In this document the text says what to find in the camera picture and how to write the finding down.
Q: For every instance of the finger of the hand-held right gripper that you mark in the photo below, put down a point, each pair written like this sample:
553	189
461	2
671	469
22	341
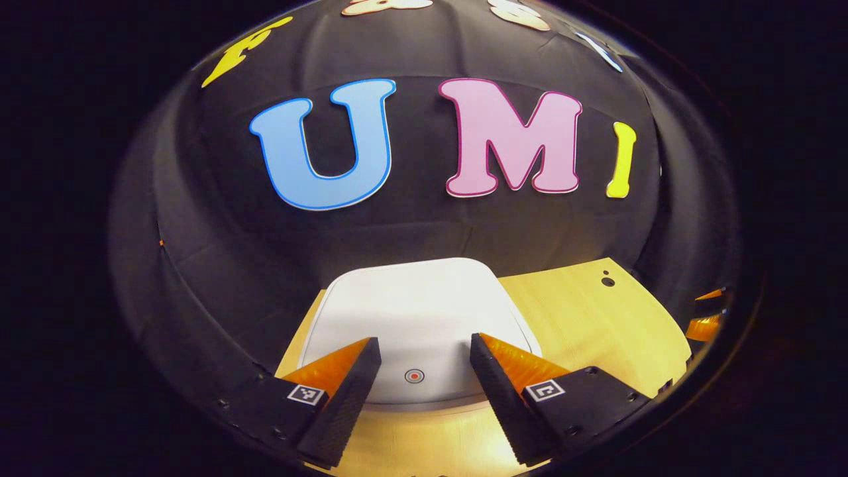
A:
710	295
703	328

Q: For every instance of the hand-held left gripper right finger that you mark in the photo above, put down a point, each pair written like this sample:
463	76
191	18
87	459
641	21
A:
500	397

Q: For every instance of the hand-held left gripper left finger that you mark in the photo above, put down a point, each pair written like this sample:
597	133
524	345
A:
344	404

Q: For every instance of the white desktop garbage bin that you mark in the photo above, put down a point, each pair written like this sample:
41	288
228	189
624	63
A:
411	305

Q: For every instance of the wooden desktop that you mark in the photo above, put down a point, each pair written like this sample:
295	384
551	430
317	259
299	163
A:
583	318

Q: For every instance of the black backdrop cloth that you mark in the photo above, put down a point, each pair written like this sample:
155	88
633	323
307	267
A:
424	232

